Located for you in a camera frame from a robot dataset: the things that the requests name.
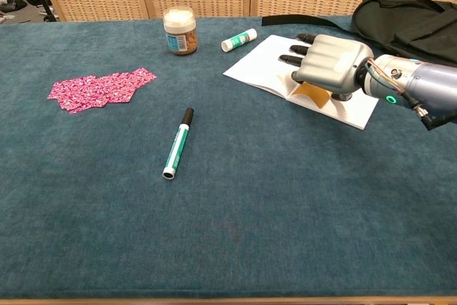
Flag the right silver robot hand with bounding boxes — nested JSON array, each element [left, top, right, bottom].
[[279, 32, 375, 102]]

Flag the brown cardboard strip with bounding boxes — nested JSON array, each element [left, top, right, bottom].
[[295, 82, 331, 109]]

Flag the white book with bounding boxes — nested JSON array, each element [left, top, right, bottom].
[[223, 34, 380, 131]]

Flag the black backpack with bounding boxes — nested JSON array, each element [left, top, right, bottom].
[[261, 0, 457, 69]]

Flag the green and white glue stick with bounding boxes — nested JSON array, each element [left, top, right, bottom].
[[221, 28, 258, 53]]

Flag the peanut butter jar white lid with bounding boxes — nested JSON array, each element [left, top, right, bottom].
[[162, 5, 199, 56]]

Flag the blue carpet table cover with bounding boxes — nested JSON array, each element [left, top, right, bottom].
[[0, 14, 457, 301]]

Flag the green marker black cap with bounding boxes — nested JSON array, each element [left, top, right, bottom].
[[162, 106, 195, 180]]

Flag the pink patterned paper pieces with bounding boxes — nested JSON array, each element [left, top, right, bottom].
[[47, 66, 158, 115]]

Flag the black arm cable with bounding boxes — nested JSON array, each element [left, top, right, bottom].
[[401, 89, 457, 131]]

